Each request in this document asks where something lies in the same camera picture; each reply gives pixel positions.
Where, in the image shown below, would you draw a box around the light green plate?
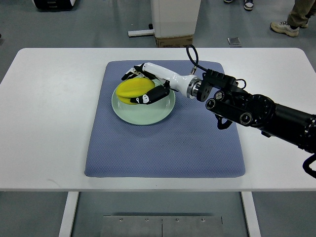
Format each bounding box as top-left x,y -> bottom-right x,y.
112,80 -> 175,125

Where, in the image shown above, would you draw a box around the yellow starfruit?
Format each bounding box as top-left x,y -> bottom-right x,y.
115,78 -> 155,105

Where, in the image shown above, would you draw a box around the blue textured mat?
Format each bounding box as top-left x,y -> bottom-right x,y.
84,60 -> 245,178

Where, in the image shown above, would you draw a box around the grey metal floor plate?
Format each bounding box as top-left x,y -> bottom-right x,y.
100,215 -> 224,237

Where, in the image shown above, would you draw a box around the cardboard box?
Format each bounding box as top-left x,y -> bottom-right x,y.
155,35 -> 194,48

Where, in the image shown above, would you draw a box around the white cabinet pedestal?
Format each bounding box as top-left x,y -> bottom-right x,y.
128,0 -> 201,38

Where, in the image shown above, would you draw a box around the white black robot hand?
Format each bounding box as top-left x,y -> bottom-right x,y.
116,62 -> 200,105

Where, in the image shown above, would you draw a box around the beige sneaker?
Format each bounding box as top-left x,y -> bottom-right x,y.
270,21 -> 299,37
300,18 -> 309,28

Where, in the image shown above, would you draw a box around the black white machine base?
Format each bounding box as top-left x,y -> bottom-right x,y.
32,0 -> 76,10

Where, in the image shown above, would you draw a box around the person leg khaki trousers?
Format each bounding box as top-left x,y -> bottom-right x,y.
287,0 -> 316,27

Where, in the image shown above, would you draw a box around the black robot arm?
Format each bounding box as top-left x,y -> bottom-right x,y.
189,58 -> 316,177

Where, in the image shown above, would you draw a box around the white blue shoe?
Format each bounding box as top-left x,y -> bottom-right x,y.
244,0 -> 254,11

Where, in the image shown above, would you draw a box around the white table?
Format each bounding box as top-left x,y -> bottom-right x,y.
0,47 -> 316,237

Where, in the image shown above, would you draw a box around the small grey floor tile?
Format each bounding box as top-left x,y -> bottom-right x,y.
227,37 -> 242,47

